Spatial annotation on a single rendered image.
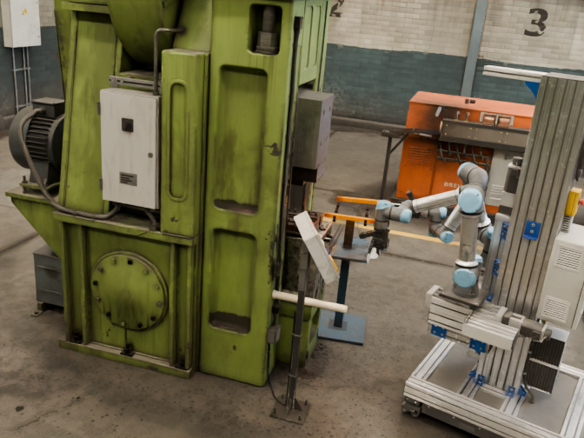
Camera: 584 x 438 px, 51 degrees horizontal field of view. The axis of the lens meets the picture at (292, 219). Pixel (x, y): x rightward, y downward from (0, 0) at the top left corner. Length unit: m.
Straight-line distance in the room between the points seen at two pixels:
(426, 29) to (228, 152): 8.02
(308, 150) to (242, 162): 0.38
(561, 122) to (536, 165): 0.25
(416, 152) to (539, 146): 3.96
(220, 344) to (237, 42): 1.81
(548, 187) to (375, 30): 8.15
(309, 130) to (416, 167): 3.90
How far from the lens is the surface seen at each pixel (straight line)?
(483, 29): 11.12
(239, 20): 3.32
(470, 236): 3.29
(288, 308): 3.96
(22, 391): 4.06
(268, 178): 3.37
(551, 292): 3.57
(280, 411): 3.78
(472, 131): 7.04
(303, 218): 3.29
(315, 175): 3.62
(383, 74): 11.31
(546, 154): 3.42
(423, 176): 7.34
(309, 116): 3.50
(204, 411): 3.77
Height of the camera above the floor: 2.33
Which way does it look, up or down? 21 degrees down
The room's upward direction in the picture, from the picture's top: 5 degrees clockwise
